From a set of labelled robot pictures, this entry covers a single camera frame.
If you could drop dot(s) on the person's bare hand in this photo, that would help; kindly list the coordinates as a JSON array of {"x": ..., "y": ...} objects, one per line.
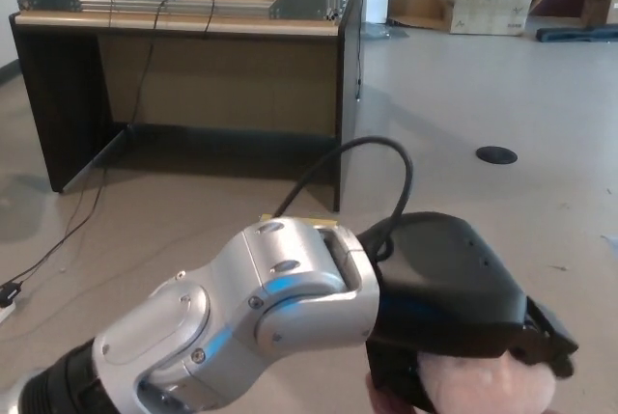
[{"x": 374, "y": 399}]

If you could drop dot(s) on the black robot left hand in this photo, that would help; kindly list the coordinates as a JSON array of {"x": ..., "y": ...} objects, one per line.
[{"x": 444, "y": 279}]

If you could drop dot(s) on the pink plush dumpling with sunglasses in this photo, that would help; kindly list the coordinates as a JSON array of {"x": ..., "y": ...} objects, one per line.
[{"x": 483, "y": 385}]

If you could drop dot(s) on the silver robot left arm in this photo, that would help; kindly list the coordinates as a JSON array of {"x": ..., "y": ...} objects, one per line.
[{"x": 270, "y": 288}]

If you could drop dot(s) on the round black floor cover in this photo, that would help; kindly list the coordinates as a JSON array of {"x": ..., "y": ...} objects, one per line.
[{"x": 496, "y": 155}]

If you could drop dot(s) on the yellow paper sheet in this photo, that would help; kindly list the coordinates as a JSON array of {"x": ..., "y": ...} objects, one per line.
[{"x": 321, "y": 222}]

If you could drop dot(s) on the clear plastic bag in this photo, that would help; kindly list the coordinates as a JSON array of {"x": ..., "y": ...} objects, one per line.
[{"x": 386, "y": 33}]

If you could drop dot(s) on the open white cardboard box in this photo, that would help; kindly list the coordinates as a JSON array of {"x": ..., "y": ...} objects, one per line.
[{"x": 487, "y": 13}]

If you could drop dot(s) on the flattened brown cardboard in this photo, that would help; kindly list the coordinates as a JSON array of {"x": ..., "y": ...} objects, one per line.
[{"x": 415, "y": 6}]

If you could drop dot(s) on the dark wooden desk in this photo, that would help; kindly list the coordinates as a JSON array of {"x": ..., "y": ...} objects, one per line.
[{"x": 217, "y": 71}]

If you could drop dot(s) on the small brown cardboard box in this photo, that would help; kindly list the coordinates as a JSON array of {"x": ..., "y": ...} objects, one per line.
[{"x": 596, "y": 11}]

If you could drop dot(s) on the white power strip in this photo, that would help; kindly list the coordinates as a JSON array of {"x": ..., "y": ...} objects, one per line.
[{"x": 6, "y": 312}]

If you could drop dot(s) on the black power adapter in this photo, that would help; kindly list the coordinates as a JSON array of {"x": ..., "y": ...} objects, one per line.
[{"x": 9, "y": 292}]

